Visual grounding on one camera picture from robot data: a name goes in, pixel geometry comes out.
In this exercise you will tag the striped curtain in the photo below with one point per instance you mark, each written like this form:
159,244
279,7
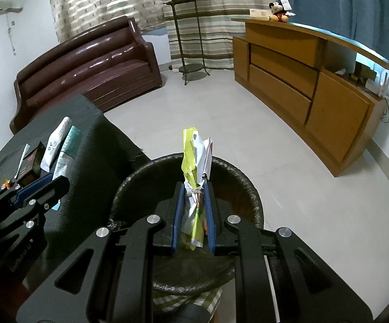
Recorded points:
221,30

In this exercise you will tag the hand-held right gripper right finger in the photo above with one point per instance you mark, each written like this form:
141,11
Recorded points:
210,218

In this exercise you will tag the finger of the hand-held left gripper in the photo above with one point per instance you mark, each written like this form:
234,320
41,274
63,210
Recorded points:
29,191
51,191

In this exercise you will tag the black-lined trash bin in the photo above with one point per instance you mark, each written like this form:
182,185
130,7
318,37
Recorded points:
137,181

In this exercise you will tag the black box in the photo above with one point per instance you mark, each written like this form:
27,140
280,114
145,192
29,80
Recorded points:
33,165

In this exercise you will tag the white yellow-green wrapper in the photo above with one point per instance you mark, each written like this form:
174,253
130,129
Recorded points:
194,161

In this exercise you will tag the orange plastic bag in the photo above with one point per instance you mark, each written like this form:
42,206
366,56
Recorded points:
6,185

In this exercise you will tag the brown leather sofa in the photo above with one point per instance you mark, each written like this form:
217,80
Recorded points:
90,70

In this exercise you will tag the wooden cabinet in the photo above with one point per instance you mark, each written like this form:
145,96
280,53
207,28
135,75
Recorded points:
339,117

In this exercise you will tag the white pouch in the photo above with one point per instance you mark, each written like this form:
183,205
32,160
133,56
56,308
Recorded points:
55,144

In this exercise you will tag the small dark box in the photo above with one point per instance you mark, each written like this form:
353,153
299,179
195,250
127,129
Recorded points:
362,71

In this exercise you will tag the long white wrapper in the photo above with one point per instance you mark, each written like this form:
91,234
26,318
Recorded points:
23,159

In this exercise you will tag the cream patterned curtain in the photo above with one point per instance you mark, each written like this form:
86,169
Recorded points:
103,0

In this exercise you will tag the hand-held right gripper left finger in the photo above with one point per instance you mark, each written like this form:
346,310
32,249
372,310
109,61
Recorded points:
177,218

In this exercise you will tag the beige flat box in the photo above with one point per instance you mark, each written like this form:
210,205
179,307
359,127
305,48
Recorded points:
260,14

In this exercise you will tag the light blue packet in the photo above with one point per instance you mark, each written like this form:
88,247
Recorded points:
68,149

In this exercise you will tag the black metal plant stand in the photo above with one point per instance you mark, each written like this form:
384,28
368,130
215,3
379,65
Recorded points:
191,69

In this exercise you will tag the mouse plush toy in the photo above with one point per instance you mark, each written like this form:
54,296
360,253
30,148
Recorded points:
279,12

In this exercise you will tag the dark grey tablecloth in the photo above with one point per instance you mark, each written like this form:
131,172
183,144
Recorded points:
90,148

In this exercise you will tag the blue curtain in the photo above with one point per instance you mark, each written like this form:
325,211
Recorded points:
342,6

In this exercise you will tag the white router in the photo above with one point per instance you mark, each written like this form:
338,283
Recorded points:
377,85

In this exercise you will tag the green checked cloth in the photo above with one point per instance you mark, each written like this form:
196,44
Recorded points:
167,304

